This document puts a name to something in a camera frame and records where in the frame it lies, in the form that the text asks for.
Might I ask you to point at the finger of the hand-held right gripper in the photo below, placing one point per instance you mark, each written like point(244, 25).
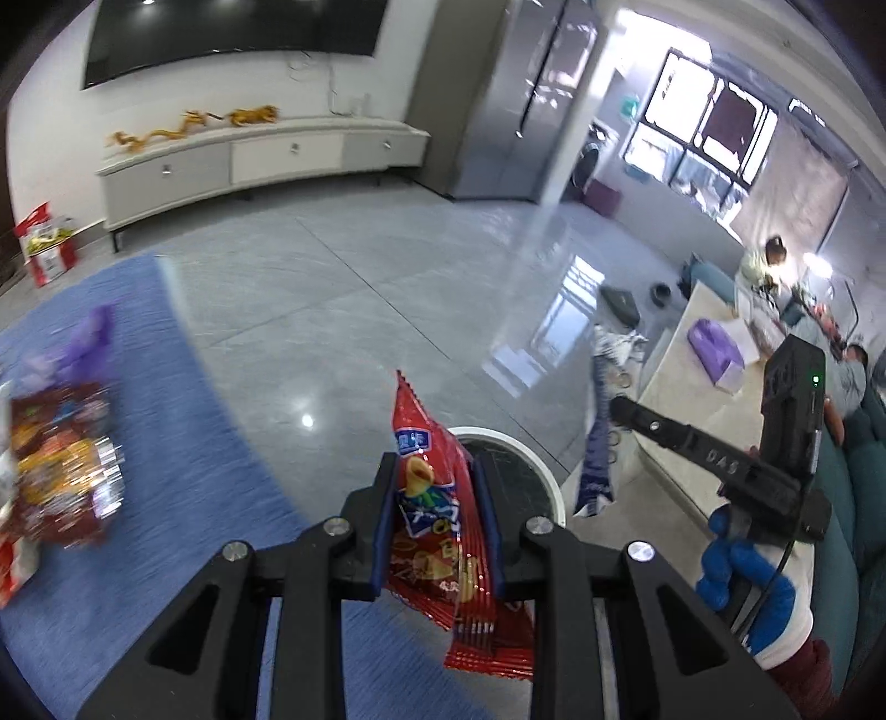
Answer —
point(678, 436)

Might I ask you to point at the dark red snack packet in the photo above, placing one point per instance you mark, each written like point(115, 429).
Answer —
point(66, 471)

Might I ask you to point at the person's right hand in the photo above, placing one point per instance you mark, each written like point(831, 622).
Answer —
point(751, 581)

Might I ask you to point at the white marble table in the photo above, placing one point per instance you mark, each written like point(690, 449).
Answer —
point(692, 415)

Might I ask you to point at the black round bowl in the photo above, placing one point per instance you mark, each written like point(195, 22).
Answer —
point(661, 293)

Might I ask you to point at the white round trash bin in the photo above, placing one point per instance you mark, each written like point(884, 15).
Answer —
point(533, 471)

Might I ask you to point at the large window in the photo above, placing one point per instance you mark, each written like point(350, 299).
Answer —
point(699, 124)

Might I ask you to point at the person's right forearm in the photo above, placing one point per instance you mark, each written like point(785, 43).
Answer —
point(806, 678)

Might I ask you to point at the black flat case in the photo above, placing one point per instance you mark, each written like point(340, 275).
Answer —
point(621, 304)

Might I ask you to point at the grey refrigerator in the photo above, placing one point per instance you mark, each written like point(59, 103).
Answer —
point(512, 97)

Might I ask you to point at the golden dragon toy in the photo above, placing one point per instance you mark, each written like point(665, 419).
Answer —
point(163, 133)

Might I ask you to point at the washing machine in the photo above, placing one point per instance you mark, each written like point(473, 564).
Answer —
point(594, 160)

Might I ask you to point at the black wall television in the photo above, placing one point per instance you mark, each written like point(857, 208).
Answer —
point(228, 34)

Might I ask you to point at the blue white wrapper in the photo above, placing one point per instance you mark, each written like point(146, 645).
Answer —
point(599, 457)

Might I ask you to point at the grey white television cabinet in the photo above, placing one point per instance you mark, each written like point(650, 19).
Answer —
point(277, 156)

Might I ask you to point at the purple tissue pack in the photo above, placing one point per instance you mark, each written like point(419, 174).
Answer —
point(713, 349)

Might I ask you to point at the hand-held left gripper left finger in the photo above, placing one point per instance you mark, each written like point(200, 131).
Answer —
point(385, 533)

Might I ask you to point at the purple plastic bag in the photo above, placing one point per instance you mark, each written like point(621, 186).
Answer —
point(88, 339)

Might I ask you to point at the teal sofa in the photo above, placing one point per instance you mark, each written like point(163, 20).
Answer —
point(855, 498)

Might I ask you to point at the white red snack packet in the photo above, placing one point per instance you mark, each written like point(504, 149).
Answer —
point(12, 568)

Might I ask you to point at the golden tiger toy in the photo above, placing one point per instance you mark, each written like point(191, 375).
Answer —
point(253, 115)

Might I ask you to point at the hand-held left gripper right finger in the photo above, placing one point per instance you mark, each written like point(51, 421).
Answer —
point(484, 526)

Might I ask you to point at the blue shaggy rug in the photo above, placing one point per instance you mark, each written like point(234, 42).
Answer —
point(173, 429)

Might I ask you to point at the red white gift bag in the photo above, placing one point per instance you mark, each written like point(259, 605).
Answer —
point(47, 249)

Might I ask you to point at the grey curtain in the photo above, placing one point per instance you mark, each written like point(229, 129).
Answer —
point(789, 187)

